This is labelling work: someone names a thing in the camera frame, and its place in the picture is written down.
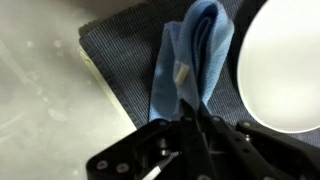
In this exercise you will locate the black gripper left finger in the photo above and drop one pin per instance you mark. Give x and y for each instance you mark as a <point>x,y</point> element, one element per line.
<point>146,146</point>

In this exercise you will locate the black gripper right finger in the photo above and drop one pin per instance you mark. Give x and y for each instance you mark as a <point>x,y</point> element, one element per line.
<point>260,150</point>

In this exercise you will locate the blue towel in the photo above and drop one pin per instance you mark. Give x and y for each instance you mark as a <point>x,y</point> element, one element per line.
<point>196,50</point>

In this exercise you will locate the white round plate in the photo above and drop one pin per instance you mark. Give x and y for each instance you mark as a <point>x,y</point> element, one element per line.
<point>283,66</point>

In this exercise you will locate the dark blue placemat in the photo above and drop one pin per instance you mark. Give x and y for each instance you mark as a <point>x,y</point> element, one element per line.
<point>126,56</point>

